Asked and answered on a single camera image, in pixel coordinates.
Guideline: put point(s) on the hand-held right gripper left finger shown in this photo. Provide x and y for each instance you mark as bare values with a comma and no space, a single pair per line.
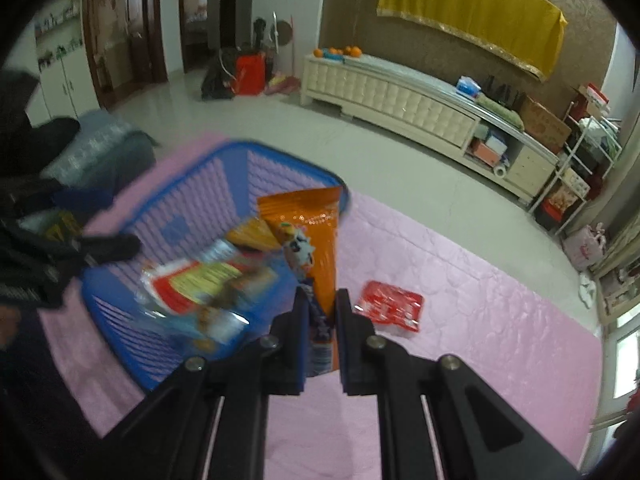
280,360

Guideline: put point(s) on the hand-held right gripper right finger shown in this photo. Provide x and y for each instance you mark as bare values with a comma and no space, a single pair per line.
360,360

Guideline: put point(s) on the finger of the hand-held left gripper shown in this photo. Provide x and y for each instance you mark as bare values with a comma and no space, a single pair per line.
85,199
115,249

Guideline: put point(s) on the red snack packet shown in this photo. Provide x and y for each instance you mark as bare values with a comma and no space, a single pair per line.
390,305

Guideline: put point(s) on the red yellow pickle packet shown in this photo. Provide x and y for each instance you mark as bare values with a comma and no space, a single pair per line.
200,280

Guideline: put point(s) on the long orange snack packet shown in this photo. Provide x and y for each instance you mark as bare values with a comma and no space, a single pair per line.
320,240

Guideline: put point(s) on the orange yellow snack bag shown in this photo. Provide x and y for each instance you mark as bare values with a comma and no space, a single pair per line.
250,235

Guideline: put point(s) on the blue plastic basket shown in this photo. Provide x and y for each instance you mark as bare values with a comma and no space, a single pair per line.
295,160

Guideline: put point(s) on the black cloth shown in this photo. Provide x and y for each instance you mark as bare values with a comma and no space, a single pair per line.
45,145

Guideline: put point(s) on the person's dark blue clothing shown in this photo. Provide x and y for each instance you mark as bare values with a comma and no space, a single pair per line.
35,410

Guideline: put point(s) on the black bag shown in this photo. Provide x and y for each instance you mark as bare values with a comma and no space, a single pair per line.
217,77

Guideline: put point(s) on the brown wooden door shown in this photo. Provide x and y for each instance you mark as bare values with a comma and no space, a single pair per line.
135,25

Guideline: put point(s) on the red bag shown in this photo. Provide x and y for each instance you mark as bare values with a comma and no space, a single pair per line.
250,75

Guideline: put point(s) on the broom with white pole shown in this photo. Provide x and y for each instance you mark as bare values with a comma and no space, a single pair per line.
285,82

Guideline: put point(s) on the white paper roll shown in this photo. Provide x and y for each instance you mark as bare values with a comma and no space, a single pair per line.
500,170

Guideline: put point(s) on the white slippers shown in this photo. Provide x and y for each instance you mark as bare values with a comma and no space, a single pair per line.
588,290

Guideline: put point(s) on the orange box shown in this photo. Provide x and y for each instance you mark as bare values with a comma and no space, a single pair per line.
487,151

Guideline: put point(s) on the pink bag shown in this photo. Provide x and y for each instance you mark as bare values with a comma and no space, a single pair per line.
584,249

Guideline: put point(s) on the cream television cabinet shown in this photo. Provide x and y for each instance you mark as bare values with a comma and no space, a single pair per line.
400,100

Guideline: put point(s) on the blue fruit tray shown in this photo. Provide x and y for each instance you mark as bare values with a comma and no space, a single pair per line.
329,55

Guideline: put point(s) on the green folded cushion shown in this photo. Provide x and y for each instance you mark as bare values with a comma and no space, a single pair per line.
500,112

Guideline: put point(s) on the white metal rack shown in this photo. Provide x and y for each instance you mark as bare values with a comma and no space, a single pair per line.
575,170

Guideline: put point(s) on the blue tissue box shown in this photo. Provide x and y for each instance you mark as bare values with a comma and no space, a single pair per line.
468,86

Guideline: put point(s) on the brown cardboard box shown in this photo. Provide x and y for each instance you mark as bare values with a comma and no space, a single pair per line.
545,125

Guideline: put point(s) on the dark upright items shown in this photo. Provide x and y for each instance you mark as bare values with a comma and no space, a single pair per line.
502,91

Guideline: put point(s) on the red white box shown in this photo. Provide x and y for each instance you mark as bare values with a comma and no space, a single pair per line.
592,100

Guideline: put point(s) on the white wall cabinet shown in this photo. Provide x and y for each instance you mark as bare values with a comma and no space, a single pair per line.
60,80

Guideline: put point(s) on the brown doorway frame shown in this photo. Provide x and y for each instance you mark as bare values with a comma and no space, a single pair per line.
227,10

